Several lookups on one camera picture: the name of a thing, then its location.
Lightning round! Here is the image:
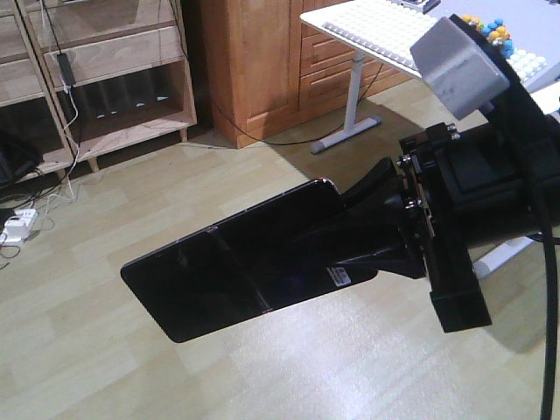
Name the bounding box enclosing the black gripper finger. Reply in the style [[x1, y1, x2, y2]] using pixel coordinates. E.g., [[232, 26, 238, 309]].
[[292, 210, 426, 279], [341, 157, 400, 208]]

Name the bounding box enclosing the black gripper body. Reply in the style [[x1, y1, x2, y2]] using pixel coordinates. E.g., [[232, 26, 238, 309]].
[[399, 123, 559, 333]]

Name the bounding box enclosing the black foldable smartphone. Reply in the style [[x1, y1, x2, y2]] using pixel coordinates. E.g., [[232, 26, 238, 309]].
[[121, 178, 378, 343]]

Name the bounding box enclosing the white desk with leg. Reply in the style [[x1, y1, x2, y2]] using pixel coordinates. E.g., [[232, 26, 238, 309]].
[[299, 0, 560, 281]]

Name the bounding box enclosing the black round wrist flange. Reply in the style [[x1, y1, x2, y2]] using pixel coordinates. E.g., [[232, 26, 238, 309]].
[[450, 14, 559, 179]]

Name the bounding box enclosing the white keycap grid tray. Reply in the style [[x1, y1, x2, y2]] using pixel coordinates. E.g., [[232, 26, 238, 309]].
[[318, 1, 559, 86]]

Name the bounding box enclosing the wooden drawer cabinet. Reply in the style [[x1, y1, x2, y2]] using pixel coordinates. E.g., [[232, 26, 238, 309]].
[[181, 0, 421, 150]]

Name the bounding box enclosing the wooden open shelf unit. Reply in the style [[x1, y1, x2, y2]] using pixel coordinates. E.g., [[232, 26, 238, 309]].
[[1, 1, 196, 177]]

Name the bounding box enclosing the black power adapter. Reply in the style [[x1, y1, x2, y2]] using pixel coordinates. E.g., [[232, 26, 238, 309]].
[[56, 52, 76, 87]]

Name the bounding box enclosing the white floor power strip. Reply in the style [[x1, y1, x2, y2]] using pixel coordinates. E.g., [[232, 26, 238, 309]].
[[1, 208, 38, 244]]

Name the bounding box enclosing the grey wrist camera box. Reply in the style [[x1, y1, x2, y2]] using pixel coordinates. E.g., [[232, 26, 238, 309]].
[[410, 17, 510, 119]]

